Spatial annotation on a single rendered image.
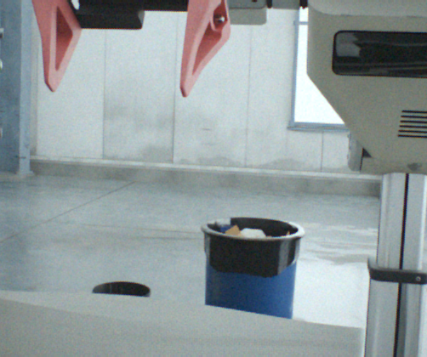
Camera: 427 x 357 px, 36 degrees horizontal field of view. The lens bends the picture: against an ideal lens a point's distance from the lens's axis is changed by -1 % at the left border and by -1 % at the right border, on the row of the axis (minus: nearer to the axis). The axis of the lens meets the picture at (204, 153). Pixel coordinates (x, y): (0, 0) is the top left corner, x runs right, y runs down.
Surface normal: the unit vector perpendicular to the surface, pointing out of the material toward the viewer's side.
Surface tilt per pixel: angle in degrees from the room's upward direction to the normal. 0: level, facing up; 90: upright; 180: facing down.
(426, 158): 130
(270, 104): 90
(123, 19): 150
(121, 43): 90
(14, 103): 90
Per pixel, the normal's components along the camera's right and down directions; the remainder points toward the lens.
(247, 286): -0.13, 0.14
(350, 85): -0.16, 0.70
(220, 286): -0.68, 0.08
